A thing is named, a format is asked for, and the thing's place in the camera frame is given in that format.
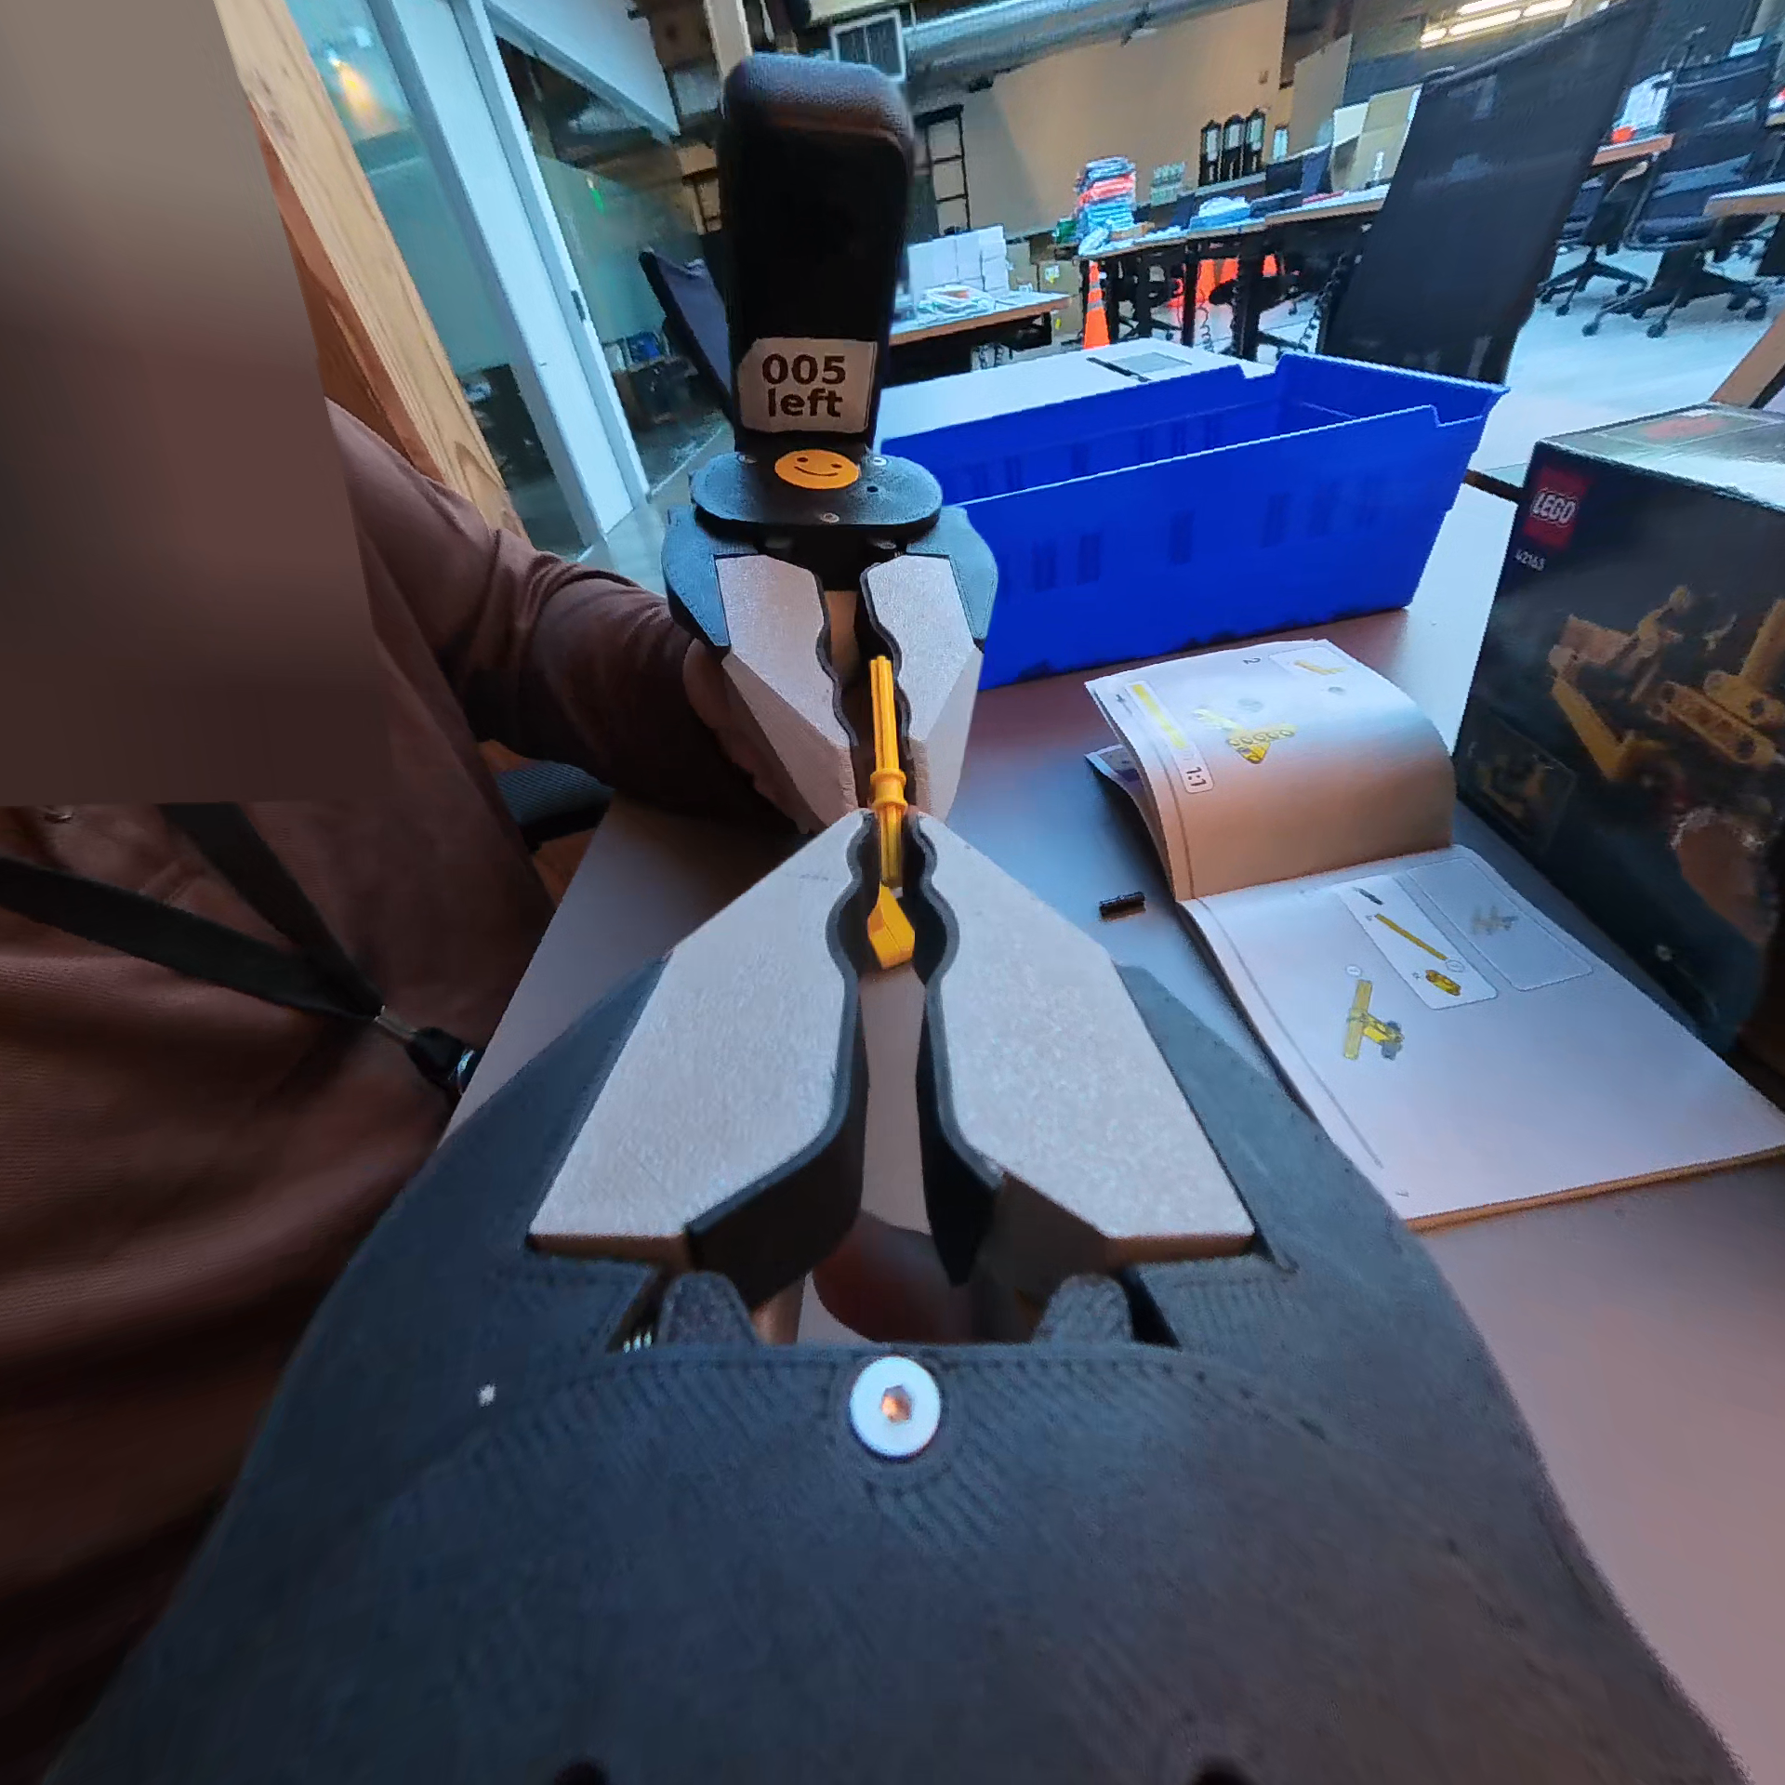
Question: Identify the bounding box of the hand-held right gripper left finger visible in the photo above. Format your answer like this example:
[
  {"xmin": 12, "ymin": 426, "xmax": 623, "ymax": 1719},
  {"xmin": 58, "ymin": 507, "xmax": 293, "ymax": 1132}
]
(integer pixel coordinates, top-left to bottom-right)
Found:
[{"xmin": 532, "ymin": 811, "xmax": 865, "ymax": 1312}]

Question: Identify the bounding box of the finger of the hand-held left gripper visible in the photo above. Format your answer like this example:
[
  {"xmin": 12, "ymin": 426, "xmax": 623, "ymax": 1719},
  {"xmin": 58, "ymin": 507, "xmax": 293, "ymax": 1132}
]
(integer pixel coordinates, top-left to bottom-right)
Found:
[
  {"xmin": 715, "ymin": 558, "xmax": 869, "ymax": 834},
  {"xmin": 862, "ymin": 555, "xmax": 989, "ymax": 824}
]

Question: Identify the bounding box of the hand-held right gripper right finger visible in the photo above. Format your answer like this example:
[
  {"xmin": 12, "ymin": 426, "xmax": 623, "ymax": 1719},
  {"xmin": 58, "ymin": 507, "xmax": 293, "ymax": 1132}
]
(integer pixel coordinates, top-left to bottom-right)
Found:
[{"xmin": 906, "ymin": 818, "xmax": 1257, "ymax": 1290}]

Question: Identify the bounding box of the yellow plastic axle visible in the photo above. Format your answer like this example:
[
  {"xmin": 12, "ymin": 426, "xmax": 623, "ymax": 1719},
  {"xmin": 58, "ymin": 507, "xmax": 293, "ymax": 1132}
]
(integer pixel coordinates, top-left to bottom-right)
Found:
[{"xmin": 869, "ymin": 655, "xmax": 912, "ymax": 897}]

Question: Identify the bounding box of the dark building set box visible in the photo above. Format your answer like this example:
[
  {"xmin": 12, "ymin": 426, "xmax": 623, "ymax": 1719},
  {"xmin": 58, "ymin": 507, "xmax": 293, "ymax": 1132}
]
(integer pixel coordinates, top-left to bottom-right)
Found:
[{"xmin": 1453, "ymin": 403, "xmax": 1785, "ymax": 1064}]

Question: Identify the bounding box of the person's left hand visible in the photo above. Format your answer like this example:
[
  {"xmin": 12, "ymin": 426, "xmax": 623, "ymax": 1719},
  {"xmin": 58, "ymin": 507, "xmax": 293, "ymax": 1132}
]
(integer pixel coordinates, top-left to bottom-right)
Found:
[{"xmin": 683, "ymin": 644, "xmax": 825, "ymax": 832}]

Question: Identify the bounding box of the dark chair backrest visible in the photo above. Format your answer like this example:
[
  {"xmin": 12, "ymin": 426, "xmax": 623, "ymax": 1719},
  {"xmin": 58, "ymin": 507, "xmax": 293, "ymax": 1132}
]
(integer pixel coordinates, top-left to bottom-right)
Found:
[{"xmin": 639, "ymin": 249, "xmax": 735, "ymax": 407}]

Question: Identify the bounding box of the background work table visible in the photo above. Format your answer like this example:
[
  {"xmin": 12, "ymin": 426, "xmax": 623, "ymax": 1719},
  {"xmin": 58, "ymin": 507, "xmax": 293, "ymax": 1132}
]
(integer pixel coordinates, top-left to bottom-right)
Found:
[{"xmin": 887, "ymin": 287, "xmax": 1075, "ymax": 381}]

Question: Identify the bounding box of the blue plastic bin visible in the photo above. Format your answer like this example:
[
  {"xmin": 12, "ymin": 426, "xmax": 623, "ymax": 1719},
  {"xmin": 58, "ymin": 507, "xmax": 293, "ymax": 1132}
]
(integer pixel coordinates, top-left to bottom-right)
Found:
[{"xmin": 877, "ymin": 350, "xmax": 1513, "ymax": 693}]

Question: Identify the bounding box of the black chair armrest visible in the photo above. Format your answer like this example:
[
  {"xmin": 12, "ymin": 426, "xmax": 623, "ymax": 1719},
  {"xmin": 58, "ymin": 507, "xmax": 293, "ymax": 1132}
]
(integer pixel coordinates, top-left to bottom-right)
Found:
[{"xmin": 495, "ymin": 763, "xmax": 617, "ymax": 851}]

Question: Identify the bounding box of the stack of folded clothes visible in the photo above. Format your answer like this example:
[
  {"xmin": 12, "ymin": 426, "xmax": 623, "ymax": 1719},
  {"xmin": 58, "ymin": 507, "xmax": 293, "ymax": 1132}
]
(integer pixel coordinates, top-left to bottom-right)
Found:
[{"xmin": 1075, "ymin": 156, "xmax": 1160, "ymax": 245}]

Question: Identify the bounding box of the open instruction booklet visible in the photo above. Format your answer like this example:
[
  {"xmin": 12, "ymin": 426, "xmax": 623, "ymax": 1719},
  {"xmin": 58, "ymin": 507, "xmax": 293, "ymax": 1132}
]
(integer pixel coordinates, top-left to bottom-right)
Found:
[{"xmin": 1085, "ymin": 639, "xmax": 1785, "ymax": 1232}]

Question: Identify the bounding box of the person's brown sweater torso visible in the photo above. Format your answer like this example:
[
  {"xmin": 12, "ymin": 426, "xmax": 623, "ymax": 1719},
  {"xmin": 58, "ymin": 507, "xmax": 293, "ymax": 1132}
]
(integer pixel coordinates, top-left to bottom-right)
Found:
[{"xmin": 0, "ymin": 399, "xmax": 658, "ymax": 1785}]

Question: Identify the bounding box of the black mesh office chair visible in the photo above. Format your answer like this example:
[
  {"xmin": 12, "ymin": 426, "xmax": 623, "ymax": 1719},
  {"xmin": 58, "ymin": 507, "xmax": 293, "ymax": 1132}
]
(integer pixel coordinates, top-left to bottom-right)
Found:
[{"xmin": 1318, "ymin": 0, "xmax": 1662, "ymax": 386}]

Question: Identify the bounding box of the row of black office chairs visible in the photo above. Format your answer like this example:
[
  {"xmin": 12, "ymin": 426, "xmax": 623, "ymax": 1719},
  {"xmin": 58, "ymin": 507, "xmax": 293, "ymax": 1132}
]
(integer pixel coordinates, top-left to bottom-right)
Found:
[{"xmin": 1533, "ymin": 44, "xmax": 1785, "ymax": 337}]

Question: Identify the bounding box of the wood framed paper sign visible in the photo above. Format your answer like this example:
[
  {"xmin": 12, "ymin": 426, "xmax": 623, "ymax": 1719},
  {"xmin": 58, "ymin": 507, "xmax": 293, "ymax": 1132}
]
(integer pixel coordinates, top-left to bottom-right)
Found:
[{"xmin": 1712, "ymin": 313, "xmax": 1785, "ymax": 413}]

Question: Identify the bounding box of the silver air duct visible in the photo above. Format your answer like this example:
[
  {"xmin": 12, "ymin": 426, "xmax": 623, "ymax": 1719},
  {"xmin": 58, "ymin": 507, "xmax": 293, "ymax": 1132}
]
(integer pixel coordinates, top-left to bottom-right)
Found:
[{"xmin": 908, "ymin": 0, "xmax": 1160, "ymax": 80}]

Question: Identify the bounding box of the wooden post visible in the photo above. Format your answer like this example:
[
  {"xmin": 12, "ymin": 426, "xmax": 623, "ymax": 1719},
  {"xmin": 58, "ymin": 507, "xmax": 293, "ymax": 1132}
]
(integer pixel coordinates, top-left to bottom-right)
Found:
[{"xmin": 209, "ymin": 0, "xmax": 529, "ymax": 537}]

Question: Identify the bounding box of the black lanyard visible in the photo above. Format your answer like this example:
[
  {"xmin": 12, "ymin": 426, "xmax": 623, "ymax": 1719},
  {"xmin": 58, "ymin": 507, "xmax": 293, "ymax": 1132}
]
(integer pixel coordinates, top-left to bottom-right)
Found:
[{"xmin": 0, "ymin": 803, "xmax": 483, "ymax": 1104}]

